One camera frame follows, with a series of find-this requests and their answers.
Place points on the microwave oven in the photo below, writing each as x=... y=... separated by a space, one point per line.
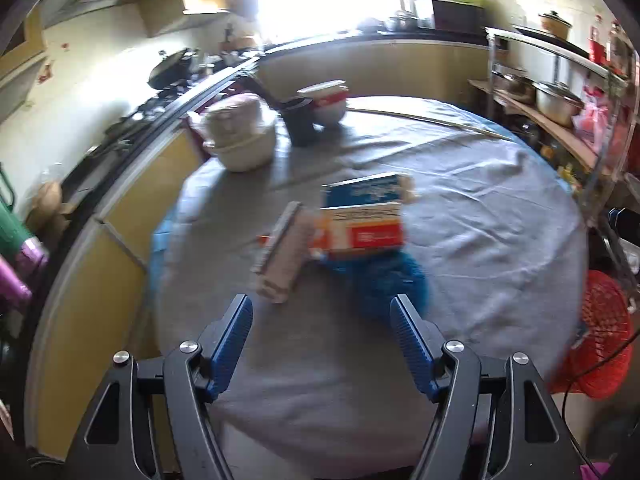
x=450 y=16

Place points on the blue toothpaste box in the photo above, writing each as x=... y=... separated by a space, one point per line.
x=391 y=187

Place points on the large white basin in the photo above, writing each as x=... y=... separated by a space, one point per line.
x=251 y=153

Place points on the steel pot on shelf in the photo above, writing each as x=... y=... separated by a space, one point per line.
x=556 y=102

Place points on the grey tablecloth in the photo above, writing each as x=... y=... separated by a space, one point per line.
x=493 y=231

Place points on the brown clay pot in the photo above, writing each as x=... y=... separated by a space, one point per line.
x=44 y=205

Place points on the purple thermos bottle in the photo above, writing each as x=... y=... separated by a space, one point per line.
x=12 y=289

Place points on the green thermos jug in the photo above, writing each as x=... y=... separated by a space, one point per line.
x=13 y=232

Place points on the bagged white bowls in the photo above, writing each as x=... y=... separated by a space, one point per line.
x=229 y=121

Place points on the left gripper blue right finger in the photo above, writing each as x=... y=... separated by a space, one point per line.
x=421 y=345

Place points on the yellow pot with lid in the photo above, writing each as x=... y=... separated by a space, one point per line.
x=552 y=23

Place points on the white Plendil medicine box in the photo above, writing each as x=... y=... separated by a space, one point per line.
x=284 y=253

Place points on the red white medicine box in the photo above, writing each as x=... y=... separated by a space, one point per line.
x=345 y=231

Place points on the stacked red white bowls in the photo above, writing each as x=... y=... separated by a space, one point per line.
x=328 y=101

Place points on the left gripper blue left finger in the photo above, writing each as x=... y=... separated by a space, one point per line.
x=238 y=321

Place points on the metal kitchen shelf rack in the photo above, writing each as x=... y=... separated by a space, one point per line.
x=590 y=109

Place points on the red plastic trash basket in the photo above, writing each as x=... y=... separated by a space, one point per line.
x=604 y=327

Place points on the black chopstick holder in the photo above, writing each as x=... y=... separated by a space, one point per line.
x=298 y=117

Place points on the black wok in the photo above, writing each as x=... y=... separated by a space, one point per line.
x=175 y=68

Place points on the blue plastic bag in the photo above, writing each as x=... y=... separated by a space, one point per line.
x=375 y=280

